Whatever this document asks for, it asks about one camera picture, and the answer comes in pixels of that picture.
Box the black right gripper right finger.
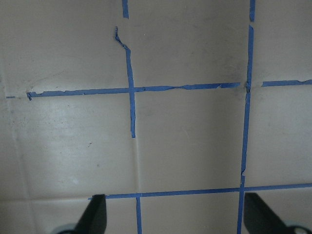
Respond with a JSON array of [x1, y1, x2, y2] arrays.
[[243, 193, 290, 234]]

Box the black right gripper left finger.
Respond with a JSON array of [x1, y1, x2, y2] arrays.
[[74, 194, 107, 234]]

